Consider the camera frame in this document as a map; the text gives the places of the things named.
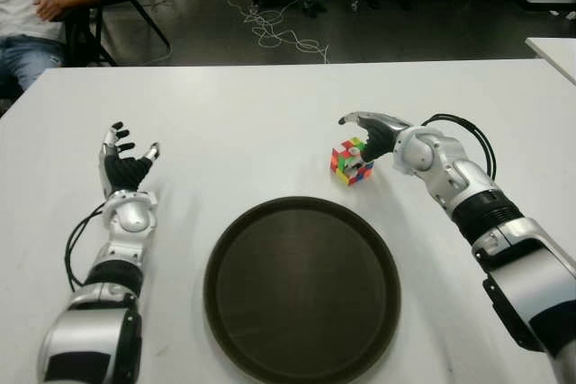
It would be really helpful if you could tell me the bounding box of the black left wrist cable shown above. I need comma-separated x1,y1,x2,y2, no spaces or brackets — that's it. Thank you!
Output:
64,201,109,293

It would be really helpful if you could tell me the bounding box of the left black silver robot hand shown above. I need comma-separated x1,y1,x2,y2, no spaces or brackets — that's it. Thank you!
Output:
98,121,162,200

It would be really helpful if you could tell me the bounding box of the white neighbouring table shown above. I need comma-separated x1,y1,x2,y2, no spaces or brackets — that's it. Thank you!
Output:
525,36,576,88

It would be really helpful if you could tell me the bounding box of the multicolour Rubik's cube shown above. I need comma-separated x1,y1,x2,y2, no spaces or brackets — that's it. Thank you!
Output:
331,136,375,187

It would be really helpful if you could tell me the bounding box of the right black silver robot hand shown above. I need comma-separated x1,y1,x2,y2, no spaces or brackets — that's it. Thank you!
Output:
337,110,413,175

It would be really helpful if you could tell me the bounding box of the dark brown round plate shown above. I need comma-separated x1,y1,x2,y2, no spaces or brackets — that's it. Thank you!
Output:
202,195,402,384

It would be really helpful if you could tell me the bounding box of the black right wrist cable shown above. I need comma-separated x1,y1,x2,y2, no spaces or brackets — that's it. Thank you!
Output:
422,112,499,187

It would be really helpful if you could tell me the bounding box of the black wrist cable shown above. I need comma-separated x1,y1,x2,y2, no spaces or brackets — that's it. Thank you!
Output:
422,112,499,187
64,201,109,293

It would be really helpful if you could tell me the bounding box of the tangled white floor cable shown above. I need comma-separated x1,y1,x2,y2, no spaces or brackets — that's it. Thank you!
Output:
224,0,330,64

